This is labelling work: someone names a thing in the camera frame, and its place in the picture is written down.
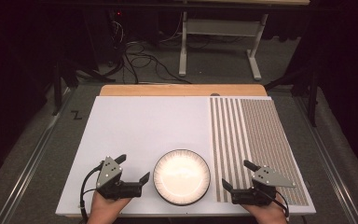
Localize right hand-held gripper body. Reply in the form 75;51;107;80
231;166;296;206

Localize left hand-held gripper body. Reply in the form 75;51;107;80
95;155;144;201

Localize white plate with dark rim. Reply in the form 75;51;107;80
153;148;212;207

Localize person's right hand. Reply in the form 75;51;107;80
241;195;289;224

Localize person's left hand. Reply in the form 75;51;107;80
87;190;132;224

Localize white board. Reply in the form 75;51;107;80
55;95;317;217

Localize striped grey white placemat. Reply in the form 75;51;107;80
209;96;310;207

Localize wooden table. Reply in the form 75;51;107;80
99;83;269;97

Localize black stand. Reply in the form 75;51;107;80
264;66;321;128
50;59;79;117

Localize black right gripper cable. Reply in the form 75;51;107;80
255;186;291;218

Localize black floor cables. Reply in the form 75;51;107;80
105;18;194;85

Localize white metal desk frame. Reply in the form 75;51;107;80
178;10;269;82

